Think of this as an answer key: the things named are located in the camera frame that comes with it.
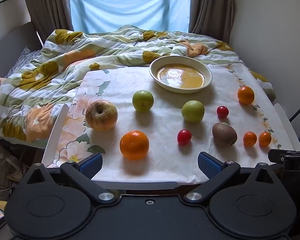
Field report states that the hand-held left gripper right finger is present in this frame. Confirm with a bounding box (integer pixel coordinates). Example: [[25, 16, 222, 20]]
[[183, 151, 282, 204]]

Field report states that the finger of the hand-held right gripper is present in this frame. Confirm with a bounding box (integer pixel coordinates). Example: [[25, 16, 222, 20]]
[[268, 148, 300, 165]]

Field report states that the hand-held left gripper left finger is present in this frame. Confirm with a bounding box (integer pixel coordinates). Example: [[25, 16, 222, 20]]
[[24, 152, 118, 204]]

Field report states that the small tangerine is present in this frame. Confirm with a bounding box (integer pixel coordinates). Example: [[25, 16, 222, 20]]
[[243, 131, 257, 147], [259, 131, 272, 147]]

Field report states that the brown kiwi with sticker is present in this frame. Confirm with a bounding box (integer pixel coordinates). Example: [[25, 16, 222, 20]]
[[212, 122, 238, 146]]

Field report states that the red cherry tomato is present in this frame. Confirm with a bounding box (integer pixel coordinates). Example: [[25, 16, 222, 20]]
[[177, 129, 192, 146], [216, 106, 229, 118]]

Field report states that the wrinkled yellow-brown apple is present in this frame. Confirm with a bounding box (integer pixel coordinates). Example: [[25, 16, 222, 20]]
[[85, 100, 118, 132]]

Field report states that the large orange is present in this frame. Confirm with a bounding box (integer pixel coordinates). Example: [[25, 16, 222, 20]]
[[119, 130, 150, 160]]

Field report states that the green apple with stem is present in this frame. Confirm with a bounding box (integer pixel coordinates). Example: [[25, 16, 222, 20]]
[[181, 100, 205, 123]]

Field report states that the cream bowl with yellow inside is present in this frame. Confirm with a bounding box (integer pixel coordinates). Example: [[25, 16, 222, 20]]
[[149, 56, 213, 94]]

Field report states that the floral tablecloth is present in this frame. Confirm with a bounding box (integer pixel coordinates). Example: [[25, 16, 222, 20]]
[[46, 64, 300, 184]]

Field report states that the medium orange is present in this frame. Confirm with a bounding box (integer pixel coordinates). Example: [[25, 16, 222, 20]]
[[237, 86, 255, 105]]

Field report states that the green and yellow floral quilt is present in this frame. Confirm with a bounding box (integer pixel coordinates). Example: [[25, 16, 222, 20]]
[[0, 25, 277, 143]]

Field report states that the grey patterned pillow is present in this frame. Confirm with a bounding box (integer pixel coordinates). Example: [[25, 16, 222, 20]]
[[5, 46, 44, 78]]

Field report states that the grey headboard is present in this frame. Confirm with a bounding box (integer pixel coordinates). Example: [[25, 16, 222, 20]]
[[0, 21, 44, 85]]

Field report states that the brown curtain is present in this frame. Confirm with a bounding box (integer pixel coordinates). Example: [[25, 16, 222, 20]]
[[189, 0, 237, 43], [21, 0, 74, 42]]

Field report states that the light blue sheer curtain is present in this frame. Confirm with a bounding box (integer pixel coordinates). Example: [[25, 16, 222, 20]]
[[69, 0, 193, 34]]

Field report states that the black cable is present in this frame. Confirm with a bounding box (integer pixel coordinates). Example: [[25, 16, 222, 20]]
[[289, 100, 300, 122]]

